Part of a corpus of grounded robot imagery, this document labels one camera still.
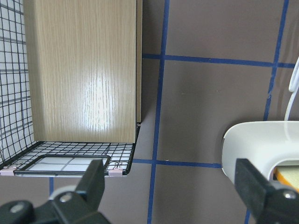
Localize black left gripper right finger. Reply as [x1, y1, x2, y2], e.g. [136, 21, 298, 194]
[235, 159, 299, 224]

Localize wire and wood basket shelf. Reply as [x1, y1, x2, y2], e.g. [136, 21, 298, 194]
[0, 0, 143, 178]

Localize white two-slot toaster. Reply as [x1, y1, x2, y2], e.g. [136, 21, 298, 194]
[221, 121, 299, 182]

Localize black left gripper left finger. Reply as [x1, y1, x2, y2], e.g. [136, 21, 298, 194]
[49, 160, 105, 215]

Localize white power cord with plug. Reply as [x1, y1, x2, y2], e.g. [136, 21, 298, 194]
[284, 57, 299, 122]

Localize yellow toast slice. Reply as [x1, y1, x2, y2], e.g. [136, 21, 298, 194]
[274, 165, 299, 192]

